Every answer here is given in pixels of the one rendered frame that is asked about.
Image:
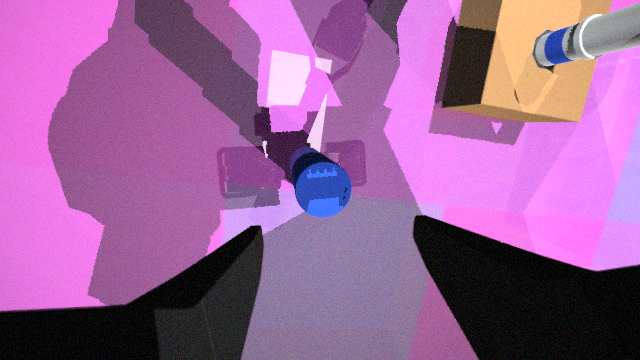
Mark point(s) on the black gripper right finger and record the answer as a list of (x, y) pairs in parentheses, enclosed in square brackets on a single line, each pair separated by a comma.
[(513, 304)]

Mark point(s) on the white marker with blue band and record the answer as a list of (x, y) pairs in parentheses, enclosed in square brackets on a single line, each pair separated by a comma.
[(592, 37)]

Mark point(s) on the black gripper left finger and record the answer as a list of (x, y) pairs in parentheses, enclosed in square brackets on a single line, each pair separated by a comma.
[(203, 313)]

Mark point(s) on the dark blue cylinder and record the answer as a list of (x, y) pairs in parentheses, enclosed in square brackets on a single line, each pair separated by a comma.
[(322, 187)]

